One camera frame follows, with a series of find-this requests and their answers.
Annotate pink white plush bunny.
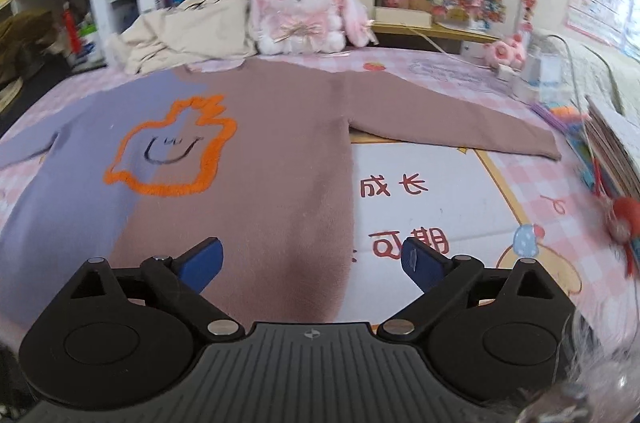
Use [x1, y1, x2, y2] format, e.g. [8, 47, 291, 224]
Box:
[248, 0, 378, 56]

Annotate cream canvas bag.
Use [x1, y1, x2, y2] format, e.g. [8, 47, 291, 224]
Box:
[107, 0, 256, 75]

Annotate stack of papers right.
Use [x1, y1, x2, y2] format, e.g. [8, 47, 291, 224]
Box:
[566, 97, 639, 201]

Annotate purple and mauve sweater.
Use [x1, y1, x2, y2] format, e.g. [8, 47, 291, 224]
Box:
[1, 58, 560, 328]

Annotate pink checkered table mat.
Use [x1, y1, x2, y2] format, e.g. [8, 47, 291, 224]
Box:
[1, 49, 638, 348]

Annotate brown garment pile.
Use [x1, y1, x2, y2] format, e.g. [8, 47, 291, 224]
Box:
[0, 9, 58, 88]

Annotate pink pig toy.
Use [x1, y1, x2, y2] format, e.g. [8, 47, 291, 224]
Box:
[484, 33, 527, 71]

